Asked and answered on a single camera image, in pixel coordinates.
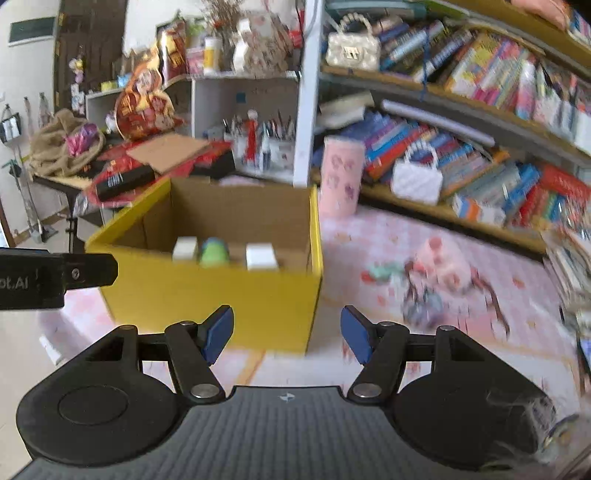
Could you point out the red gift wrapping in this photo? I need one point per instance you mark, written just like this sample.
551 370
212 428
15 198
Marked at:
207 157

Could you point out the brown fleece blanket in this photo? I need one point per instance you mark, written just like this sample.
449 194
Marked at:
51 147

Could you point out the pink cylindrical container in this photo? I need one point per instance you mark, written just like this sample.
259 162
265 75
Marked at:
341 177

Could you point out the row of slanted books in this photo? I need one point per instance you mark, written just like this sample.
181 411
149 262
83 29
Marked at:
508 184

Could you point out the red cartoon festive decoration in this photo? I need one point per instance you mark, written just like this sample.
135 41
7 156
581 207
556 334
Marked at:
143 106

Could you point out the red gold festive sign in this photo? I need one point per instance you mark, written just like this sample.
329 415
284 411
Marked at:
173 50

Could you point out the pink purple plastic bag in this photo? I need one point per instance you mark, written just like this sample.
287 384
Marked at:
83 138

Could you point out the dried flowers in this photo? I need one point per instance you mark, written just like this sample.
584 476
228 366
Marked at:
228 11

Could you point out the dark wooden door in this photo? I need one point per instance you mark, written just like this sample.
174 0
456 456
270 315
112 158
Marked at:
92 46

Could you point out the pink checked tablecloth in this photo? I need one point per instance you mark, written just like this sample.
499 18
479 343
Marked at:
369 240

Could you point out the black stand table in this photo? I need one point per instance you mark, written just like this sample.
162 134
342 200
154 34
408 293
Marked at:
71 217

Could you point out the yellow cardboard box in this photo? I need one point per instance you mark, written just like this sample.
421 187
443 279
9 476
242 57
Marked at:
207 300

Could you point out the white shelf unit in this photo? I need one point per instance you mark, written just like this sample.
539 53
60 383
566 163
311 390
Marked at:
221 101

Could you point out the green cartoon toy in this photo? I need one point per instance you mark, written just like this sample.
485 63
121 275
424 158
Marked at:
214 253

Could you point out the pink plush paw toy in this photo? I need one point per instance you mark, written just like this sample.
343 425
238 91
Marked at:
441 265

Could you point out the cream quilted handbag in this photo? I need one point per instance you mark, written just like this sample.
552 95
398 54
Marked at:
353 50

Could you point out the cream white cube toy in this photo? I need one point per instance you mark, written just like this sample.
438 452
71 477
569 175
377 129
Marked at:
184 248

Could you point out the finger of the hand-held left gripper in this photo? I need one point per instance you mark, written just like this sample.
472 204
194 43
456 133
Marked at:
92 271

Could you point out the rolled white paper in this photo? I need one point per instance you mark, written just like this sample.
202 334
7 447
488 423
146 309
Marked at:
434 121

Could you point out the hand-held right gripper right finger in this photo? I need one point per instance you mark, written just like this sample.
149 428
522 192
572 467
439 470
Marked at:
355 334

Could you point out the stack of lying books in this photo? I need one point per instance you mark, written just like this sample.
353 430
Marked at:
344 110

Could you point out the brown cardboard sheet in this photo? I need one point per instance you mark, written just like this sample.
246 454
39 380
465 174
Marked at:
168 152

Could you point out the white pen holders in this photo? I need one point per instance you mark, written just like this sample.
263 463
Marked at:
277 152

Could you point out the white cup with yellow label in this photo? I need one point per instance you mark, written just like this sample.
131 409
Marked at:
212 57

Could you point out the long black box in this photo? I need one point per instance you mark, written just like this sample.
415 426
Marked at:
124 182

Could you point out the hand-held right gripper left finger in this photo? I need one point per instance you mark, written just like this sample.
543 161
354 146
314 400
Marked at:
217 334

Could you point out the stack of booklets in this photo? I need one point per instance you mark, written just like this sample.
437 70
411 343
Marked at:
570 272

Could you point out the white shelf post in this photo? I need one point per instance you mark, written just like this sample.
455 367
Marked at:
307 92

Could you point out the row of colourful books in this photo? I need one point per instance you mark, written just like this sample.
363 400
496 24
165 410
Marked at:
485 69

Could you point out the small white orange box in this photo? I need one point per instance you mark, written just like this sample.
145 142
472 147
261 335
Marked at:
478 210

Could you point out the white charger adapter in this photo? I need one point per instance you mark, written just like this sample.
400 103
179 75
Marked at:
261 257

